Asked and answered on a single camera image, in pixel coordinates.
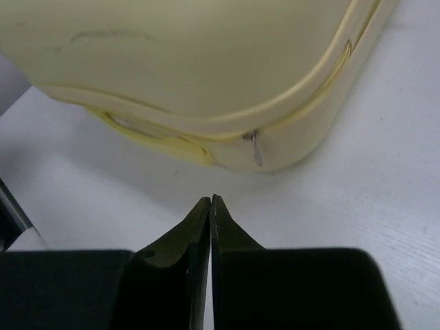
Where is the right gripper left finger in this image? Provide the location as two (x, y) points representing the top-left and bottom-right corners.
(1, 197), (210, 329)

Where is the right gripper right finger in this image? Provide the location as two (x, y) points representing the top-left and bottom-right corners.
(210, 195), (401, 329)

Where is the silver zipper pull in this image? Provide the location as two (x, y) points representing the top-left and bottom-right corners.
(243, 130), (264, 167)

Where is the yellow hard-shell suitcase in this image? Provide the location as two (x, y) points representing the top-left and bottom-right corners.
(1, 1), (395, 173)

